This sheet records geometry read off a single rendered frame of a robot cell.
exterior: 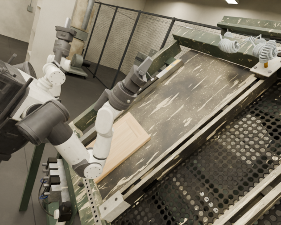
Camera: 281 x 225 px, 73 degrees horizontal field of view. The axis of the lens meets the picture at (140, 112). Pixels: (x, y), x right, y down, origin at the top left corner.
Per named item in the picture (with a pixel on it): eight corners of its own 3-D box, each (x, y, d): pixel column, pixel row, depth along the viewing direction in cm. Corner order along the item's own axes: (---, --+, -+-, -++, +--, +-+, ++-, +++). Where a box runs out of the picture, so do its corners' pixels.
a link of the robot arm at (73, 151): (81, 187, 80) (50, 152, 67) (78, 166, 91) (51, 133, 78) (105, 173, 81) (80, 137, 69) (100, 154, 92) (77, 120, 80)
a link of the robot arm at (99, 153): (116, 139, 77) (106, 176, 85) (110, 127, 86) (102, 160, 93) (90, 139, 73) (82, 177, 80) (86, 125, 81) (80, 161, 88)
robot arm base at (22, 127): (44, 153, 64) (23, 130, 57) (27, 142, 72) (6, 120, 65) (76, 124, 73) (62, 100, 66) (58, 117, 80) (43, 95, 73)
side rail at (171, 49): (80, 128, 164) (72, 120, 157) (178, 49, 170) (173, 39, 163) (82, 131, 159) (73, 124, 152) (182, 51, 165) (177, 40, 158)
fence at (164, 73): (82, 141, 141) (78, 138, 138) (179, 62, 146) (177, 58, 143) (83, 145, 137) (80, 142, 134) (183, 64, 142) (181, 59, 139)
